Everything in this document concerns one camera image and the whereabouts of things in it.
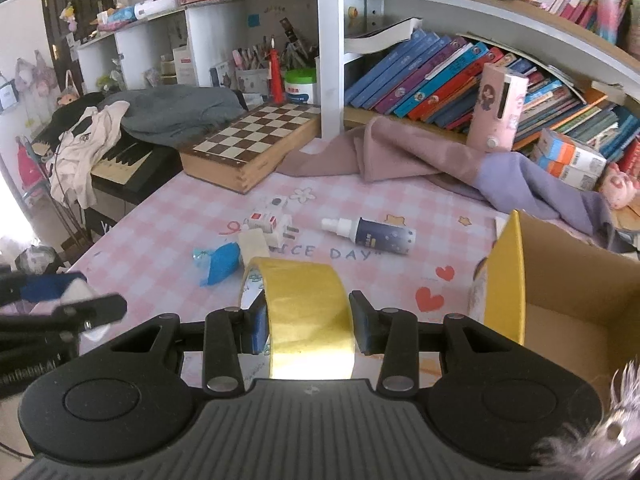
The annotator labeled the navy spray bottle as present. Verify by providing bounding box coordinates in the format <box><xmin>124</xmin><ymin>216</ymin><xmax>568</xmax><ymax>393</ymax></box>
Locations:
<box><xmin>321</xmin><ymin>218</ymin><xmax>416</xmax><ymax>255</ymax></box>

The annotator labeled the white green jar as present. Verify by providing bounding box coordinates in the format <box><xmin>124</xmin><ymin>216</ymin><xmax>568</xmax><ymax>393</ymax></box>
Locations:
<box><xmin>284</xmin><ymin>68</ymin><xmax>318</xmax><ymax>105</ymax></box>

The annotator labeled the blue wrapper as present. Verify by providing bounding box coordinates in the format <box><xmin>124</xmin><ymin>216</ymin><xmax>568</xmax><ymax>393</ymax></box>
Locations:
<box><xmin>192</xmin><ymin>243</ymin><xmax>241</xmax><ymax>287</ymax></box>

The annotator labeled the orange blue white box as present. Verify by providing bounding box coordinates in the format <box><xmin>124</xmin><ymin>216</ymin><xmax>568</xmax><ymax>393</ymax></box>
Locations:
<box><xmin>529</xmin><ymin>129</ymin><xmax>606</xmax><ymax>191</ymax></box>

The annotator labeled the grey cloth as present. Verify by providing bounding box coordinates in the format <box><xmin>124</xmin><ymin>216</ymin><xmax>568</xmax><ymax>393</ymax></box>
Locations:
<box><xmin>99</xmin><ymin>84</ymin><xmax>246</xmax><ymax>148</ymax></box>

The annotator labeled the white shirt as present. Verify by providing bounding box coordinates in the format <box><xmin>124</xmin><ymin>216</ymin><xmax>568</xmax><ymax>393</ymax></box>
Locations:
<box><xmin>46</xmin><ymin>101</ymin><xmax>130</xmax><ymax>209</ymax></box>

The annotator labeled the white bookshelf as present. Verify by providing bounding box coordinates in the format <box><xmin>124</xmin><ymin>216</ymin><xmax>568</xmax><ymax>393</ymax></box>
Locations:
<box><xmin>74</xmin><ymin>0</ymin><xmax>640</xmax><ymax>141</ymax></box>

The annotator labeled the yellow cardboard box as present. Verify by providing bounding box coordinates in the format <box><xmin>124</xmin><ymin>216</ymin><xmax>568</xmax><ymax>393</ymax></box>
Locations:
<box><xmin>469</xmin><ymin>211</ymin><xmax>639</xmax><ymax>402</ymax></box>

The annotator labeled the wooden chess board box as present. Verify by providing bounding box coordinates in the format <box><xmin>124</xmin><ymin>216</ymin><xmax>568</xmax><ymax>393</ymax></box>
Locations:
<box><xmin>179</xmin><ymin>103</ymin><xmax>321</xmax><ymax>194</ymax></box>

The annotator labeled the white eraser block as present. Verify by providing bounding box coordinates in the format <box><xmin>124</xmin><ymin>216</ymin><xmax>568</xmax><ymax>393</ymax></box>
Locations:
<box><xmin>238</xmin><ymin>229</ymin><xmax>270</xmax><ymax>266</ymax></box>

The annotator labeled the pen holder cup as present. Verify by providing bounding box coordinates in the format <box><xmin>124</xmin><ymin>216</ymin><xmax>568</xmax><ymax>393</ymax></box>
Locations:
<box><xmin>235</xmin><ymin>68</ymin><xmax>270</xmax><ymax>96</ymax></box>

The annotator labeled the white red power adapter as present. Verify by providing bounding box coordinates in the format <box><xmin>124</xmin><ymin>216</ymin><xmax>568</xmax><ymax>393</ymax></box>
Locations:
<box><xmin>241</xmin><ymin>195</ymin><xmax>299</xmax><ymax>249</ymax></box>

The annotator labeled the black keyboard piano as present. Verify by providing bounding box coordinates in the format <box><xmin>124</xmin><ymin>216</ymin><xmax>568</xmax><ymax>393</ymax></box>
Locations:
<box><xmin>32</xmin><ymin>117</ymin><xmax>182</xmax><ymax>205</ymax></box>

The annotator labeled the pink purple cloth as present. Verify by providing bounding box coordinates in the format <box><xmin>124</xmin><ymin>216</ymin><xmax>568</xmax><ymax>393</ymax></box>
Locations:
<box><xmin>277</xmin><ymin>117</ymin><xmax>632</xmax><ymax>254</ymax></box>

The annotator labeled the yellow tape roll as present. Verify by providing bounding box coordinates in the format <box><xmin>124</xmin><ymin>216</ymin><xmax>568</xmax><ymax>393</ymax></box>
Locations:
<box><xmin>243</xmin><ymin>257</ymin><xmax>356</xmax><ymax>380</ymax></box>

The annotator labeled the pink cartoon box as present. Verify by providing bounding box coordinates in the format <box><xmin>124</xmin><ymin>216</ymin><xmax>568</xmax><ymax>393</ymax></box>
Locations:
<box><xmin>466</xmin><ymin>64</ymin><xmax>528</xmax><ymax>153</ymax></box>

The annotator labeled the pink pig toy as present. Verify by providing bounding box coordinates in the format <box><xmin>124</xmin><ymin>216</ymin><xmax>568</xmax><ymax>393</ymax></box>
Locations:
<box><xmin>599</xmin><ymin>162</ymin><xmax>639</xmax><ymax>210</ymax></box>

